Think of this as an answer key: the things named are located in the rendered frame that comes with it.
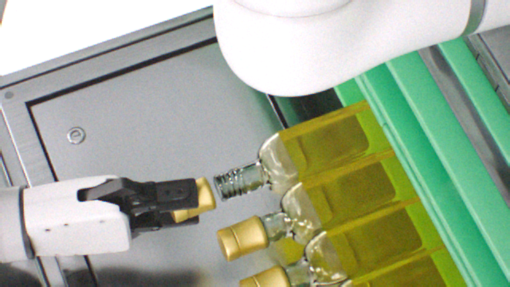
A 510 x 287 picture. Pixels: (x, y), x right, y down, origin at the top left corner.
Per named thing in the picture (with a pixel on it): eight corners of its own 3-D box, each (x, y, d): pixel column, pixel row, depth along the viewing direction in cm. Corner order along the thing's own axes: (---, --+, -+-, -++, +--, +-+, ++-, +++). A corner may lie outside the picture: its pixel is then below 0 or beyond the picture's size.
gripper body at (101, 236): (26, 275, 108) (135, 261, 110) (9, 239, 99) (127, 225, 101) (22, 209, 112) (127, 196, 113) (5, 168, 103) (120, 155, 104)
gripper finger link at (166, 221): (136, 241, 110) (199, 233, 111) (135, 229, 108) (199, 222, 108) (133, 213, 112) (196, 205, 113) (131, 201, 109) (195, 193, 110)
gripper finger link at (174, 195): (132, 217, 105) (199, 209, 105) (131, 204, 102) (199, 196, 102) (129, 188, 106) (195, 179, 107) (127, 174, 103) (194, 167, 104)
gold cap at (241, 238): (254, 223, 109) (214, 238, 108) (255, 209, 106) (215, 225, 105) (268, 253, 108) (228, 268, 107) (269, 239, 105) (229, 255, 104)
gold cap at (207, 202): (203, 185, 110) (164, 199, 109) (203, 171, 107) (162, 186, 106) (216, 214, 109) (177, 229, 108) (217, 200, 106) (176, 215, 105)
